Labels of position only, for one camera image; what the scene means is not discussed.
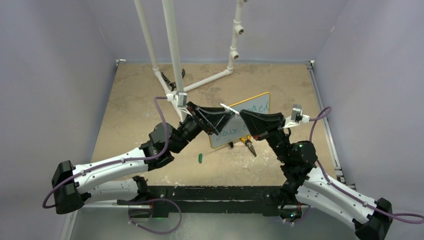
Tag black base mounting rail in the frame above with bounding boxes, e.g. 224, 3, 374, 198
116, 184, 314, 220

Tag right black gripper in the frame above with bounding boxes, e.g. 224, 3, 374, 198
239, 109, 290, 163

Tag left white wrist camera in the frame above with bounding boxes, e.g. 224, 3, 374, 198
166, 91, 188, 118

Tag aluminium extrusion frame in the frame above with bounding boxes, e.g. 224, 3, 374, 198
67, 206, 357, 240

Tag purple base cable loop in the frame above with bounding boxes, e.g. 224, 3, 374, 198
127, 198, 183, 234

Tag black handled pliers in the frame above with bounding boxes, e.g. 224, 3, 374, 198
160, 68, 186, 92

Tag white PVC pipe frame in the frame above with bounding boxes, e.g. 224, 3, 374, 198
134, 0, 247, 121

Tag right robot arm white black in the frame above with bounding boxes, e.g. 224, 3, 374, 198
239, 109, 393, 240

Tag yellow framed whiteboard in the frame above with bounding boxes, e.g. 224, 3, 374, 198
208, 92, 272, 150

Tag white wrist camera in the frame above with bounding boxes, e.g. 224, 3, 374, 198
166, 91, 188, 118
283, 104, 311, 129

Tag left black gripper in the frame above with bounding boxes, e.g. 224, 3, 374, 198
171, 101, 234, 154

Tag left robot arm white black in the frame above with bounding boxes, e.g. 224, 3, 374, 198
42, 97, 239, 215

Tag white green marker pen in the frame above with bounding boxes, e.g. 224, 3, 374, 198
220, 103, 240, 116

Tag green marker cap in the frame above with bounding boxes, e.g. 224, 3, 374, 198
198, 153, 203, 164

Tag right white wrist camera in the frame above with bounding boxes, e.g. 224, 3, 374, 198
283, 104, 311, 129

